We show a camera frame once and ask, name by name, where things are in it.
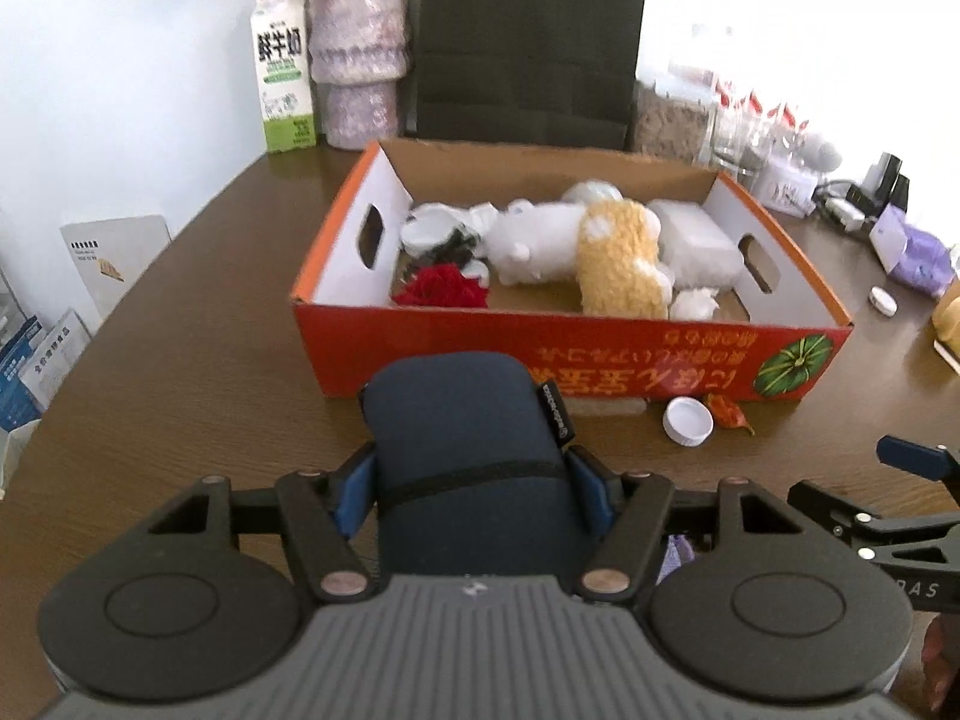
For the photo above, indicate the grey round device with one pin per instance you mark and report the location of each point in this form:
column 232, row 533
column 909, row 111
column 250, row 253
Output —
column 821, row 152

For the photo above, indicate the white foam block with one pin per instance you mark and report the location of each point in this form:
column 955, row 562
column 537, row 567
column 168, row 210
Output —
column 697, row 240

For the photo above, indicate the white screw cap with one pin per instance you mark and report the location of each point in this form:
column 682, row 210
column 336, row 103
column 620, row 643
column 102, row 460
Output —
column 688, row 420

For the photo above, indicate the green and white milk carton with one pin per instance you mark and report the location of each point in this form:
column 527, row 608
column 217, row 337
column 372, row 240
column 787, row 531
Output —
column 283, row 90

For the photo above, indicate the black paper bag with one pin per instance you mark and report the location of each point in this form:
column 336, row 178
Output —
column 525, row 45

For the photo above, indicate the white stick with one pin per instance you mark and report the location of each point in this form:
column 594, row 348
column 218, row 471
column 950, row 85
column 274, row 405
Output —
column 946, row 356

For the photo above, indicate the brown woven storage basket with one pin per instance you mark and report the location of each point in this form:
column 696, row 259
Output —
column 671, row 124

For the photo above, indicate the purple knit pouch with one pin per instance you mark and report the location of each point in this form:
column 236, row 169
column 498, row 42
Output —
column 679, row 551

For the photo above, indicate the purple textured vase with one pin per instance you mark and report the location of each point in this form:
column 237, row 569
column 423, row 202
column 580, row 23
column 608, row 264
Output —
column 360, row 52

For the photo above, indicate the white plush toy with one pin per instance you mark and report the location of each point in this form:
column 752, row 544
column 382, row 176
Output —
column 536, row 240

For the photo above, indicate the black charging dock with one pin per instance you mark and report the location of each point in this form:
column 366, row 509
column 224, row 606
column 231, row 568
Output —
column 889, row 180

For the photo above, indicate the navy blue pouch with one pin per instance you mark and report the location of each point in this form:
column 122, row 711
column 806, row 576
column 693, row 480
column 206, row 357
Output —
column 465, row 435

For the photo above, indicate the red artificial rose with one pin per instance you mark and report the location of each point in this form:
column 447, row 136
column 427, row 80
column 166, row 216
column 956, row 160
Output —
column 439, row 289

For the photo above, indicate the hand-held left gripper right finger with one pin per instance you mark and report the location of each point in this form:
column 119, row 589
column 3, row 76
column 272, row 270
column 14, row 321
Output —
column 596, row 495

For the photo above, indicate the purple and white pack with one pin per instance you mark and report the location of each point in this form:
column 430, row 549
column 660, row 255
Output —
column 919, row 255

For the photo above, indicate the person's right hand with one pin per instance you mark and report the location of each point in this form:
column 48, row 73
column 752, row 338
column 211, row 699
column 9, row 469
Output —
column 943, row 656

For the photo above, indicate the yellow plush toy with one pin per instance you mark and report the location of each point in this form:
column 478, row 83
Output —
column 619, row 270

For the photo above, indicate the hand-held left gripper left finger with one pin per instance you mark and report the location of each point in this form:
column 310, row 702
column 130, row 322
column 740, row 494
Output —
column 352, row 495

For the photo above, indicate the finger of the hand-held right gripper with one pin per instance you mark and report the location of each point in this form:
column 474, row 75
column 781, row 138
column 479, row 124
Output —
column 862, row 525
column 911, row 454

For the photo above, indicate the white patterned box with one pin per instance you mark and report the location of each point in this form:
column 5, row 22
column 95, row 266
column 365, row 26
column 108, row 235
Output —
column 787, row 191

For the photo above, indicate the orange chili pepper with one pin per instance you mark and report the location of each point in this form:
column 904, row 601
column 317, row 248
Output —
column 726, row 411

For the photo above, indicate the shrink-wrapped water bottle pack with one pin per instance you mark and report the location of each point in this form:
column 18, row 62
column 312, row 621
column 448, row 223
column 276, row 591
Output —
column 784, row 114

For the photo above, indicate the orange cardboard box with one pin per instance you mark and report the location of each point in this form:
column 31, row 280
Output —
column 337, row 345

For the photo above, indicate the white leaflet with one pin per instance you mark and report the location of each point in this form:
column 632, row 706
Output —
column 112, row 262

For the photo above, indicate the wooden desktop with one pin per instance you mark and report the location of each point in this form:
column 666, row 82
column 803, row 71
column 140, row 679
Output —
column 187, row 360

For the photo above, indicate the white power adapter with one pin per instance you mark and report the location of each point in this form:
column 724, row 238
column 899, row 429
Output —
column 847, row 214

